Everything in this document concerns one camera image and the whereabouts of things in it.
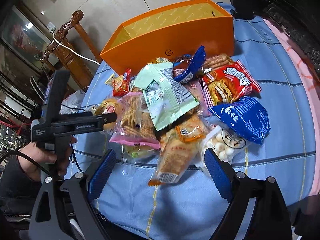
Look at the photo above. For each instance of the light green snack bag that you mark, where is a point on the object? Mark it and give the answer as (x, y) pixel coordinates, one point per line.
(167, 100)

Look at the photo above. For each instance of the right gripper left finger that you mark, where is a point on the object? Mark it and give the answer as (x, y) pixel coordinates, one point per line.
(63, 208)

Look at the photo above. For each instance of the pink cloth edge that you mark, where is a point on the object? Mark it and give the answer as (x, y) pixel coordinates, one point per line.
(310, 83)

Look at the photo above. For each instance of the red noodle snack bag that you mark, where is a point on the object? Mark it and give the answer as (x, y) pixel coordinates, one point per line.
(228, 83)

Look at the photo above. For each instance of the small dark blue packet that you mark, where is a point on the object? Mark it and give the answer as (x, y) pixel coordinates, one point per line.
(196, 62)

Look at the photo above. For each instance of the framed wall picture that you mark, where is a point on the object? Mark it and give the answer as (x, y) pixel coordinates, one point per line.
(24, 38)

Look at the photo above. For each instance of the person left hand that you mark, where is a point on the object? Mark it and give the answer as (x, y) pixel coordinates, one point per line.
(43, 157)

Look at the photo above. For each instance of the round bread packet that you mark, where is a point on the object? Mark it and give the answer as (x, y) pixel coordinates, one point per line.
(110, 105)

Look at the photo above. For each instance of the brown wooden chair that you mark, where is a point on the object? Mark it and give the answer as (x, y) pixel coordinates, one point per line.
(66, 54)

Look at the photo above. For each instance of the red biscuit packet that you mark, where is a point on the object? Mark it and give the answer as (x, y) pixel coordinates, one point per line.
(120, 84)

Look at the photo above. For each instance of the pink noodle snack bag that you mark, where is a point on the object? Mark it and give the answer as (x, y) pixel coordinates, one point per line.
(134, 126)

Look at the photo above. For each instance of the clear bag white balls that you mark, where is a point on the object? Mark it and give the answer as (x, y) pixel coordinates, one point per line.
(225, 143)

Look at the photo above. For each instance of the orange rice cracker packet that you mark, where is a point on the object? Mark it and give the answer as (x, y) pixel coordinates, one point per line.
(178, 148)

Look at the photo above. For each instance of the blue snack bag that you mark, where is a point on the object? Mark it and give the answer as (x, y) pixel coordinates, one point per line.
(246, 117)

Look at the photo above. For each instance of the white plastic bag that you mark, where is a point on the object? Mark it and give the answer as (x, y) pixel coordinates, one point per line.
(72, 103)

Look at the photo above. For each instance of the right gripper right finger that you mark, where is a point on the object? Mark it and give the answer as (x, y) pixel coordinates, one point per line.
(270, 218)

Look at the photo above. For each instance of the orange cardboard box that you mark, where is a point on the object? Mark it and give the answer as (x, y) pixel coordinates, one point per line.
(170, 31)

